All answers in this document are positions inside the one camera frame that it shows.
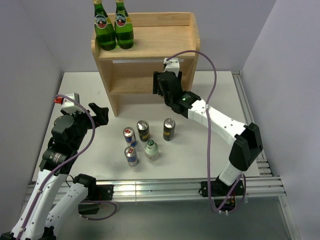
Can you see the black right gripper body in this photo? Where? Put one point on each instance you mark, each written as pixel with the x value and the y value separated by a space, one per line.
pixel 155 88

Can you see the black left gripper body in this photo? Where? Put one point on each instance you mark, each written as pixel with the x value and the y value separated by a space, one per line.
pixel 83 122

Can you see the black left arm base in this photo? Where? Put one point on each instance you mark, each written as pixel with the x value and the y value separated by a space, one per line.
pixel 100 193

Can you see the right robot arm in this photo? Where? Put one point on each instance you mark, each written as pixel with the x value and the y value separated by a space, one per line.
pixel 245 139

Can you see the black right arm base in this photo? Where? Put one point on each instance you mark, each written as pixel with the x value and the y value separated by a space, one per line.
pixel 219 189

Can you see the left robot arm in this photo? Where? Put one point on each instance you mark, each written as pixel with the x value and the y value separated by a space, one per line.
pixel 41 219

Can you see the wooden shelf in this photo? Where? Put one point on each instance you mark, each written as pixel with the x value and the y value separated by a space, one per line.
pixel 157 35

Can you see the blue silver energy can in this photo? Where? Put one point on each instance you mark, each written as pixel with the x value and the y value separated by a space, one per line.
pixel 131 156
pixel 129 136

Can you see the black yellow can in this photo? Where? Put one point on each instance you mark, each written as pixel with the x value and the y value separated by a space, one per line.
pixel 143 130
pixel 169 126

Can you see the right green Perrier bottle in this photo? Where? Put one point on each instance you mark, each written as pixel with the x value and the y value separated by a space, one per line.
pixel 123 26

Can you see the green perrier bottle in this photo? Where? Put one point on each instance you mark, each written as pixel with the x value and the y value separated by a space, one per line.
pixel 104 30
pixel 123 26

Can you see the left green Perrier bottle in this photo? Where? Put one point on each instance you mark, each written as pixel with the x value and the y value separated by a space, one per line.
pixel 104 30

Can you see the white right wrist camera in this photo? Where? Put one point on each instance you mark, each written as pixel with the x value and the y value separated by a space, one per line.
pixel 172 65

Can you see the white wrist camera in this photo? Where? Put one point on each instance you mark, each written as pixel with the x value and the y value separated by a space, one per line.
pixel 69 106
pixel 172 65

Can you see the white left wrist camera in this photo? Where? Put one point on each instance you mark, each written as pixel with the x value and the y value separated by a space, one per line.
pixel 69 106

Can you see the aluminium rail frame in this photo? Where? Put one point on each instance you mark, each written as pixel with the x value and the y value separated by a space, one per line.
pixel 146 186

